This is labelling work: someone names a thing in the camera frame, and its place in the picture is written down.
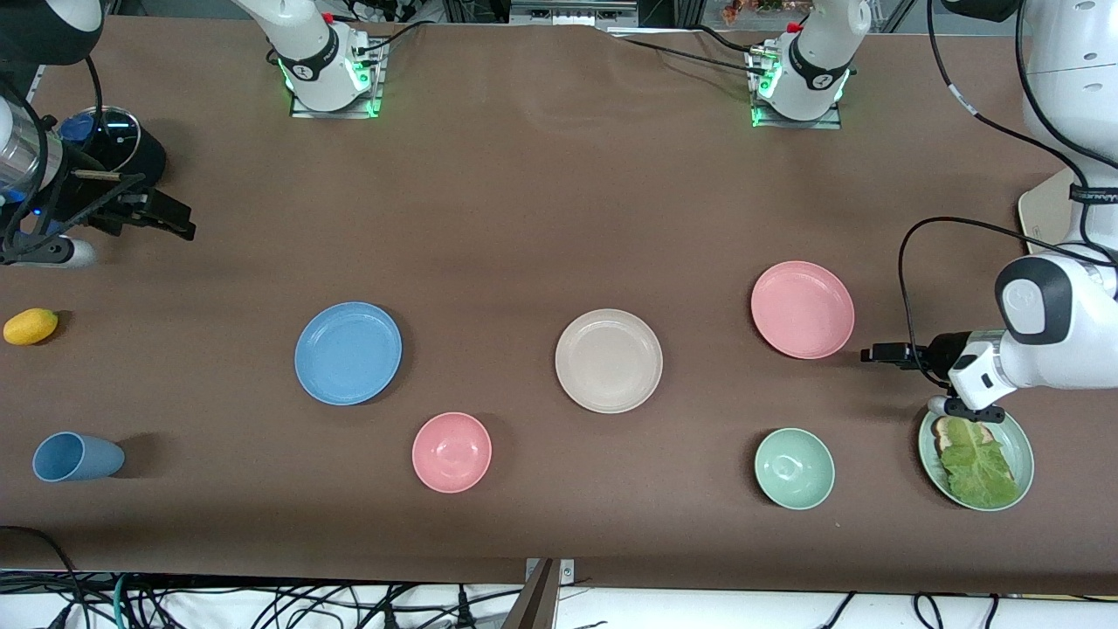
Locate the pink plate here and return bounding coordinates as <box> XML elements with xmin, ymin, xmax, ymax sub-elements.
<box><xmin>750</xmin><ymin>260</ymin><xmax>856</xmax><ymax>361</ymax></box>

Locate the blue plate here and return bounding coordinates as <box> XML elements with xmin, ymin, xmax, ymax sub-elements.
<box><xmin>293</xmin><ymin>301</ymin><xmax>404</xmax><ymax>407</ymax></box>

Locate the glass lid blue knob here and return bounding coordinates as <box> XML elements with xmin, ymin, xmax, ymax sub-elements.
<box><xmin>54</xmin><ymin>105</ymin><xmax>142</xmax><ymax>176</ymax></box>

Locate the toast bread slice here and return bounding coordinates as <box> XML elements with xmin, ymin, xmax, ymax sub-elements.
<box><xmin>931</xmin><ymin>416</ymin><xmax>992</xmax><ymax>455</ymax></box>

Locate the mint green plate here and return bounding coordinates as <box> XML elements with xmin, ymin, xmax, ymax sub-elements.
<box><xmin>917</xmin><ymin>406</ymin><xmax>1036</xmax><ymax>513</ymax></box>

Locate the green lettuce leaf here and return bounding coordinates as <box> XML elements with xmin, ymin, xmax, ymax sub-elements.
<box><xmin>939</xmin><ymin>418</ymin><xmax>1019</xmax><ymax>509</ymax></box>

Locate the mint green bowl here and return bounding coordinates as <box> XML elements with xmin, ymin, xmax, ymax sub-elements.
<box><xmin>754</xmin><ymin>427</ymin><xmax>836</xmax><ymax>511</ymax></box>

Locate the yellow lemon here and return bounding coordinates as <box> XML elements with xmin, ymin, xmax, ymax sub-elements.
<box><xmin>3</xmin><ymin>308</ymin><xmax>59</xmax><ymax>346</ymax></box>

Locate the beige rounded appliance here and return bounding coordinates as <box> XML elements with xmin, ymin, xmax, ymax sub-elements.
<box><xmin>1018</xmin><ymin>169</ymin><xmax>1077</xmax><ymax>256</ymax></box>

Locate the blue cup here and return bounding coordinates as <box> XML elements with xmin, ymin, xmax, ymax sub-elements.
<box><xmin>32</xmin><ymin>432</ymin><xmax>126</xmax><ymax>483</ymax></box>

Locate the beige plate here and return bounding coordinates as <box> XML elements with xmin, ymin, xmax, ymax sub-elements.
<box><xmin>554</xmin><ymin>308</ymin><xmax>664</xmax><ymax>415</ymax></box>

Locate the brown table cover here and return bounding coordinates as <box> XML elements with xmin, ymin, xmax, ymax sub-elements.
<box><xmin>0</xmin><ymin>16</ymin><xmax>1118</xmax><ymax>595</ymax></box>

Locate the pink bowl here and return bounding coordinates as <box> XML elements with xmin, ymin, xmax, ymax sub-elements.
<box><xmin>411</xmin><ymin>411</ymin><xmax>493</xmax><ymax>494</ymax></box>

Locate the grey pole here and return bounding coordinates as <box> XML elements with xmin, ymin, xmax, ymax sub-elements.
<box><xmin>502</xmin><ymin>559</ymin><xmax>560</xmax><ymax>629</ymax></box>

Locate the black pot blue handle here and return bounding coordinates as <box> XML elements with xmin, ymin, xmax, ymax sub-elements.
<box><xmin>54</xmin><ymin>105</ymin><xmax>169</xmax><ymax>200</ymax></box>

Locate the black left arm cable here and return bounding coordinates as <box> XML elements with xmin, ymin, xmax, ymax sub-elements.
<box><xmin>898</xmin><ymin>0</ymin><xmax>1118</xmax><ymax>390</ymax></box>

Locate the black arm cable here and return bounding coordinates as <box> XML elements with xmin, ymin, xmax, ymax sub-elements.
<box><xmin>898</xmin><ymin>0</ymin><xmax>1118</xmax><ymax>390</ymax></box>
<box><xmin>0</xmin><ymin>61</ymin><xmax>149</xmax><ymax>263</ymax></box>

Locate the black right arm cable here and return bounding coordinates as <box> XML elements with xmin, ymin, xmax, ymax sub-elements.
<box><xmin>0</xmin><ymin>61</ymin><xmax>149</xmax><ymax>263</ymax></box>

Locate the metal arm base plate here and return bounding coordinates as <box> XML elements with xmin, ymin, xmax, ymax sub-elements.
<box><xmin>749</xmin><ymin>44</ymin><xmax>844</xmax><ymax>130</ymax></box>
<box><xmin>290</xmin><ymin>39</ymin><xmax>385</xmax><ymax>119</ymax></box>

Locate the black base cable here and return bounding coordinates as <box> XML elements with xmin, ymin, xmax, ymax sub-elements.
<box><xmin>607</xmin><ymin>33</ymin><xmax>774</xmax><ymax>78</ymax></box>
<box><xmin>358</xmin><ymin>19</ymin><xmax>438</xmax><ymax>55</ymax></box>
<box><xmin>690</xmin><ymin>24</ymin><xmax>774</xmax><ymax>58</ymax></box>

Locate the grey metal frame bar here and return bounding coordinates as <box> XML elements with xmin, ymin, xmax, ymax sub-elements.
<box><xmin>511</xmin><ymin>0</ymin><xmax>638</xmax><ymax>27</ymax></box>

